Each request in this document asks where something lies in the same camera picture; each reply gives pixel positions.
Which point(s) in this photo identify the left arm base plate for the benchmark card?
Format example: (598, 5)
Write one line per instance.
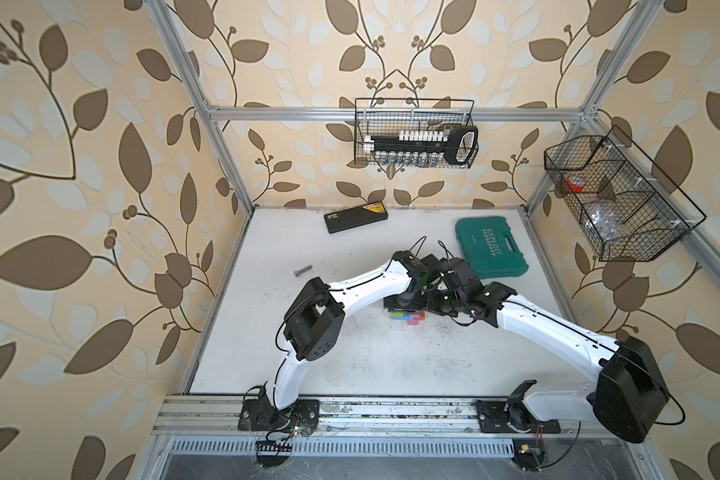
(258, 415)

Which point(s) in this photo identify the black yellow tool case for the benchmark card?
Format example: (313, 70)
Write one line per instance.
(355, 217)

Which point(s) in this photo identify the black wire basket centre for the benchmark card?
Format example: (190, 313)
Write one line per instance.
(388, 116)

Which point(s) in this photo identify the clear plastic bag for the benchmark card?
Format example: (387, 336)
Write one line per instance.
(603, 221)

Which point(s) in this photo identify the black socket tool set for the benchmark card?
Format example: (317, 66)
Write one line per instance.
(453, 147)

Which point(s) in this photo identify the black wire basket right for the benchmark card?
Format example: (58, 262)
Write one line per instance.
(656, 212)

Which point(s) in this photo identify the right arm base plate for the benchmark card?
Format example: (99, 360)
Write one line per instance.
(502, 417)

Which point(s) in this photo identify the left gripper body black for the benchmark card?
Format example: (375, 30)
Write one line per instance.
(406, 303)

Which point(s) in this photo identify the metal bolt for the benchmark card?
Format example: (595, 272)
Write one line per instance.
(301, 271)

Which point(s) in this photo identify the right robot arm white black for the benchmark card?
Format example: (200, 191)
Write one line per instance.
(622, 390)

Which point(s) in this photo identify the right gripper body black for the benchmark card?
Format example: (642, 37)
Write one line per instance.
(445, 303)

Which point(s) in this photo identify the red tape roll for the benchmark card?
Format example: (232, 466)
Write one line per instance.
(574, 184)

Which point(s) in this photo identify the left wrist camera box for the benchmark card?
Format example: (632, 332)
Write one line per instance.
(426, 264)

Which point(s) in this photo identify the black wire basket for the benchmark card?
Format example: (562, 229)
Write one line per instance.
(656, 212)
(388, 116)

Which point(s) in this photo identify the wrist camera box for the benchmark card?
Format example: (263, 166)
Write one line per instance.
(458, 275)
(426, 264)

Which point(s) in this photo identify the green plastic tool case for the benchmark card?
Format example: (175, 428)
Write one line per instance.
(489, 247)

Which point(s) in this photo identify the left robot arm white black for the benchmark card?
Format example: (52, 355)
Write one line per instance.
(312, 324)

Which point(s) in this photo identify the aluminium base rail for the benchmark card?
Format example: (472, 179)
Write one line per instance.
(385, 416)

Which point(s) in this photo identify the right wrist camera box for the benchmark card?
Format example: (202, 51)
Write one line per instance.
(458, 275)

